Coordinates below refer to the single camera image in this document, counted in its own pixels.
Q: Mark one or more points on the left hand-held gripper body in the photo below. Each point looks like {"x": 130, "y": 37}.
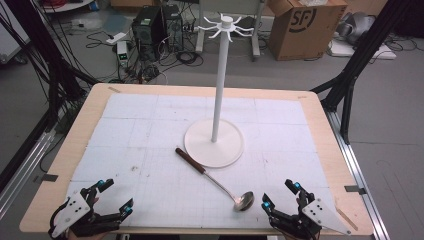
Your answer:
{"x": 75, "y": 208}

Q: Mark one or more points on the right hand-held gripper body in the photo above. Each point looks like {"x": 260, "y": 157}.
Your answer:
{"x": 318, "y": 213}

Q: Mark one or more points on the white hook rack stand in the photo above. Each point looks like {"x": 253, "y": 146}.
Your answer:
{"x": 219, "y": 86}

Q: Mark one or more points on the person's left hand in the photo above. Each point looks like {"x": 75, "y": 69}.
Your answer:
{"x": 87, "y": 236}

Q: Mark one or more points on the person's right hand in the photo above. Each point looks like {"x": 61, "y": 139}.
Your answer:
{"x": 289, "y": 237}

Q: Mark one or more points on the brown tape strip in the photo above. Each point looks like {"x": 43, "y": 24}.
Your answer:
{"x": 346, "y": 219}

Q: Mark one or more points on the black metal clip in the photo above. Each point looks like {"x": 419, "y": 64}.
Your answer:
{"x": 49, "y": 177}
{"x": 353, "y": 189}

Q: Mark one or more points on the white grid mat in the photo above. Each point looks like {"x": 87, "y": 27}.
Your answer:
{"x": 133, "y": 133}

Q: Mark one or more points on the white device with green display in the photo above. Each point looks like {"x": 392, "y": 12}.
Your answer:
{"x": 122, "y": 53}

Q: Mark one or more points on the white power strip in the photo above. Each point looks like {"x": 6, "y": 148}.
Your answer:
{"x": 116, "y": 37}

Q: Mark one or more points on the flat white board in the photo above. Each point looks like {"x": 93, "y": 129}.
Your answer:
{"x": 360, "y": 51}

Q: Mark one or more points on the brown cardboard box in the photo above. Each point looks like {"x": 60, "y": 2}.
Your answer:
{"x": 305, "y": 36}

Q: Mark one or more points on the large black computer tower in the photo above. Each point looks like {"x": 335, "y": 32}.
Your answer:
{"x": 146, "y": 33}

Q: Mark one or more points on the slim black computer tower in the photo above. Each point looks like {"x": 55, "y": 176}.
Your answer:
{"x": 174, "y": 28}

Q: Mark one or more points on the grey bag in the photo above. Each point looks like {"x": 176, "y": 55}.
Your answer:
{"x": 358, "y": 25}

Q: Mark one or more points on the round white table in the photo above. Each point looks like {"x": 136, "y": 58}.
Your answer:
{"x": 66, "y": 6}

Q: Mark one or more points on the aluminium rail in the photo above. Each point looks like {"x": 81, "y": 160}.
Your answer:
{"x": 23, "y": 170}
{"x": 350, "y": 160}

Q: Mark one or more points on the black metal frame strut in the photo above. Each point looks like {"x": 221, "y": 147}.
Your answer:
{"x": 360, "y": 60}
{"x": 53, "y": 66}

